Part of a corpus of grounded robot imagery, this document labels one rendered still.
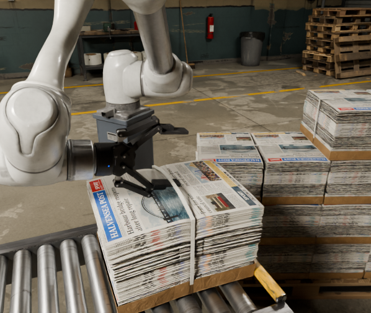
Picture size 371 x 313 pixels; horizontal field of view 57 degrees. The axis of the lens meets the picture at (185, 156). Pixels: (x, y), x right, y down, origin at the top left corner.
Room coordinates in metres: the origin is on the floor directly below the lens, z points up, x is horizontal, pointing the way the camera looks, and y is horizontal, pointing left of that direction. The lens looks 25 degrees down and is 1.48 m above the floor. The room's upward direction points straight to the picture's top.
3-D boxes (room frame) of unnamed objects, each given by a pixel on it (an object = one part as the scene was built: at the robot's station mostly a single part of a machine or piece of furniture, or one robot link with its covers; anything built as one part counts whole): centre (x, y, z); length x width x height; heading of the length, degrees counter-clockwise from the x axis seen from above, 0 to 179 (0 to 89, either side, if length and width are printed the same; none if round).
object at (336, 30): (7.81, -3.39, 0.65); 1.33 x 0.94 x 1.30; 116
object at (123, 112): (1.51, 0.30, 1.03); 0.22 x 0.18 x 0.06; 148
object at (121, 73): (1.53, 0.28, 1.17); 0.18 x 0.16 x 0.22; 86
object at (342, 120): (1.54, -0.76, 0.95); 0.38 x 0.29 x 0.23; 2
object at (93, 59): (7.37, 1.31, 0.55); 1.80 x 0.70 x 1.09; 112
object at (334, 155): (1.53, -0.76, 0.86); 0.38 x 0.29 x 0.04; 2
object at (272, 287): (0.81, -0.16, 0.81); 0.43 x 0.03 x 0.02; 22
